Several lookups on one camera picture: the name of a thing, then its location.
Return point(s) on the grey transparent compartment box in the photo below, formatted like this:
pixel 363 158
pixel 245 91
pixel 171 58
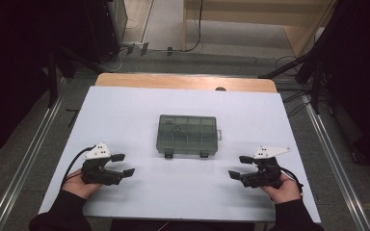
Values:
pixel 186 134

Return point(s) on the person's right hand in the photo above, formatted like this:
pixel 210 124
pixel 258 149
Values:
pixel 284 192

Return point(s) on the black curtain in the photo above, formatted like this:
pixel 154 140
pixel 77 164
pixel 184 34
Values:
pixel 13 80
pixel 366 96

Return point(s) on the black computer tower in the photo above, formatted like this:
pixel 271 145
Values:
pixel 104 29

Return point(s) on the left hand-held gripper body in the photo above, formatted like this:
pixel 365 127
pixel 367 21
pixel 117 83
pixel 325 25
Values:
pixel 98 174

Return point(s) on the metal floor rail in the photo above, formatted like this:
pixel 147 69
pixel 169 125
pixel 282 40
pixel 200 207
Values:
pixel 334 160
pixel 29 157

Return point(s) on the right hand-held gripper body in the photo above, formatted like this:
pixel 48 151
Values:
pixel 268 176

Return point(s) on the black metal stand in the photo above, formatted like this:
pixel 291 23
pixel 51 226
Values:
pixel 316 86

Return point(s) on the light wooden furniture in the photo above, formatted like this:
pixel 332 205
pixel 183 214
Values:
pixel 253 16

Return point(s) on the person's left hand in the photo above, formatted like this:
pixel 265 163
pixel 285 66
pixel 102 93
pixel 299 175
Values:
pixel 77 187

